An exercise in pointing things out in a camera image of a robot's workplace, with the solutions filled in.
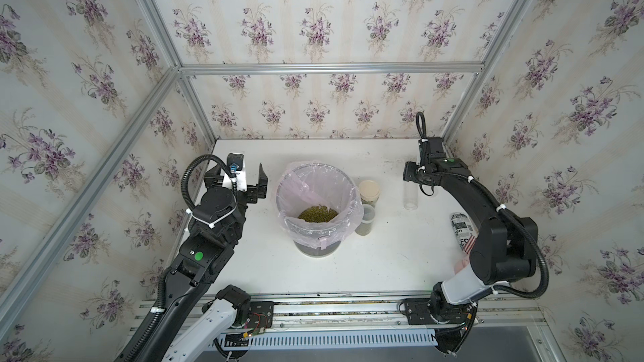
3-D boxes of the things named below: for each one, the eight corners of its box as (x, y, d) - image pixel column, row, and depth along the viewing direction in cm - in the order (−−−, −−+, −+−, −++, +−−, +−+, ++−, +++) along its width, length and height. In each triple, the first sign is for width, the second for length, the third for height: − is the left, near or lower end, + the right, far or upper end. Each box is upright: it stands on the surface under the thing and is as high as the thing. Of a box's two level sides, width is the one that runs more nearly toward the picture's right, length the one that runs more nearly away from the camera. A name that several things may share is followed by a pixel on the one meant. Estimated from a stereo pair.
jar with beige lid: (358, 216, 95) (363, 196, 84) (356, 200, 100) (360, 179, 89) (374, 216, 95) (381, 196, 84) (372, 200, 100) (378, 179, 89)
